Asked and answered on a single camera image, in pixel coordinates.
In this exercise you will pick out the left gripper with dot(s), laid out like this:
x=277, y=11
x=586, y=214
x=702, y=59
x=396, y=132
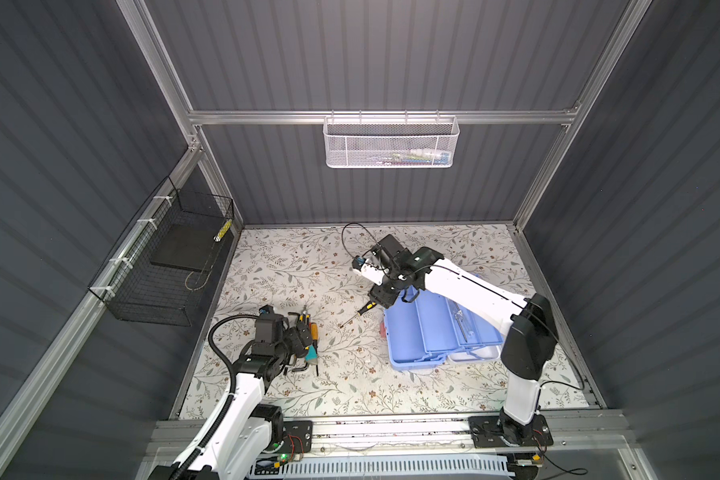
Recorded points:
x=301, y=331

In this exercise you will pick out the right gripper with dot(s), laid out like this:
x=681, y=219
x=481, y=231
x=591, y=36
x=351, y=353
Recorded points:
x=381, y=298

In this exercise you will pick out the yellow black screwdriver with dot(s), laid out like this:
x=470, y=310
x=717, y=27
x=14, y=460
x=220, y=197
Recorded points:
x=359, y=313

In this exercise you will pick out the white blue plastic toolbox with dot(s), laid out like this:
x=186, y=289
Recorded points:
x=421, y=333

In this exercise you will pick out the clear handled screwdriver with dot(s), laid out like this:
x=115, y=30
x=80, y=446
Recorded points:
x=459, y=318

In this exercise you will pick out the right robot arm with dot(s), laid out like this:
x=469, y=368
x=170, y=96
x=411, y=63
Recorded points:
x=527, y=325

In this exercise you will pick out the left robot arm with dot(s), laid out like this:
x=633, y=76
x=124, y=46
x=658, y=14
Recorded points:
x=243, y=435

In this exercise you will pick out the yellow black utility knife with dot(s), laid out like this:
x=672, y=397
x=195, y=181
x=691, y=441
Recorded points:
x=303, y=330

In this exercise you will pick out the yellow marker in basket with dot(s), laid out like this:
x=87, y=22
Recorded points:
x=223, y=230

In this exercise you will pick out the black pad in basket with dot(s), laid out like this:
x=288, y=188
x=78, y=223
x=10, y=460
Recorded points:
x=188, y=248

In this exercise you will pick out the orange handled tool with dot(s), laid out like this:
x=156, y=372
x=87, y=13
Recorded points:
x=315, y=342

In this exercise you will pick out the teal handled tool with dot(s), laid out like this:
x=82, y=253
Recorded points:
x=312, y=356

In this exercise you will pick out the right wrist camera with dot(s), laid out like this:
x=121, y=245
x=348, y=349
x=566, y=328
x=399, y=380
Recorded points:
x=369, y=270

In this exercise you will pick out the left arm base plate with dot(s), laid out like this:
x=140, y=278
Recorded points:
x=293, y=437

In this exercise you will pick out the white wire mesh basket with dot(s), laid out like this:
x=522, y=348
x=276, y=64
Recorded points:
x=390, y=142

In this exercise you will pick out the black wire basket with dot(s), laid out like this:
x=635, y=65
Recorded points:
x=169, y=269

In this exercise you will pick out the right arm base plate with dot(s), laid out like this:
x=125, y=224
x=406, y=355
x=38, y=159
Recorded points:
x=494, y=431

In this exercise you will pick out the white perforated cable duct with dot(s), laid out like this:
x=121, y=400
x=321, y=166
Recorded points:
x=378, y=467

